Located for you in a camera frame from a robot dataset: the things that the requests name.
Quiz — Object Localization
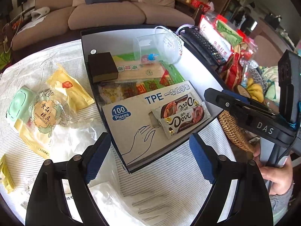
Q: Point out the red snack bags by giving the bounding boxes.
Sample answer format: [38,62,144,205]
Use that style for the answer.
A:
[198,13,258,90]

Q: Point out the TPE glove box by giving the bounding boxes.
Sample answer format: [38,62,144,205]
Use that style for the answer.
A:
[101,81,211,171]

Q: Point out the white plastic glove bag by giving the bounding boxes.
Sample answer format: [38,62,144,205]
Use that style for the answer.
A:
[88,182,153,225]

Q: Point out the wooden mahjong box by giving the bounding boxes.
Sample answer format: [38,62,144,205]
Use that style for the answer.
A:
[115,61,165,82]

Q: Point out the brown sofa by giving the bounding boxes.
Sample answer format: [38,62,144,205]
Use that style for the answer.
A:
[12,0,195,51]

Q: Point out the wicker basket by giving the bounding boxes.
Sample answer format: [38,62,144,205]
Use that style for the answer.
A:
[218,110,254,153]

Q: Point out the yellow food mould packet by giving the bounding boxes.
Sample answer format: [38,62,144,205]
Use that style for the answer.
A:
[14,63,95,159]

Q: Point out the mint green case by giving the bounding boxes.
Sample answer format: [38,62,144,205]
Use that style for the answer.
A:
[6,85,36,127]

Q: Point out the banana bunch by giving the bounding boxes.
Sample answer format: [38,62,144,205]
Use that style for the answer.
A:
[246,78,264,103]

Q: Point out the translucent disposable glove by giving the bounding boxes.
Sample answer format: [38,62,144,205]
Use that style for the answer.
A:
[49,119,106,162]

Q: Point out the right hand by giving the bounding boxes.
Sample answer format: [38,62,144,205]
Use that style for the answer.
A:
[253,144,293,195]

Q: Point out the black remote control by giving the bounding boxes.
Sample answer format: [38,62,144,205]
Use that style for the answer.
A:
[180,27,227,67]

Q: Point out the black storage box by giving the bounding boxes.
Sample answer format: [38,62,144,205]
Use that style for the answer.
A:
[81,26,223,173]

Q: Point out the dove chocolate bar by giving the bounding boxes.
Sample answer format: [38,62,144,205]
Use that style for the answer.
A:
[159,102,211,139]
[152,93,201,119]

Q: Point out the yellow sachet packet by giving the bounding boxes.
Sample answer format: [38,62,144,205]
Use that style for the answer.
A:
[0,155,15,193]

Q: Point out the clear plastic measuring cup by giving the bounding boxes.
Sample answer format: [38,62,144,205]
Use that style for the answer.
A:
[133,26,184,64]

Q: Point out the brown sponge block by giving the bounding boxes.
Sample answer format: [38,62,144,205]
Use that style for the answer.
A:
[88,52,118,83]

